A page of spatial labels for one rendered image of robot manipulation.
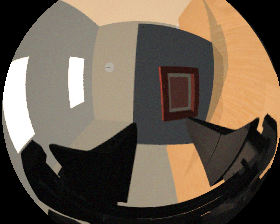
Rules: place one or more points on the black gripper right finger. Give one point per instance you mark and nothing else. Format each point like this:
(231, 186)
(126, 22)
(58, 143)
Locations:
(218, 146)

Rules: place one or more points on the dark red picture frame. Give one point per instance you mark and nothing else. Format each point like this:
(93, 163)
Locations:
(179, 91)

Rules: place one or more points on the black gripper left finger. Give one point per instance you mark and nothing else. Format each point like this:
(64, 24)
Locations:
(110, 163)

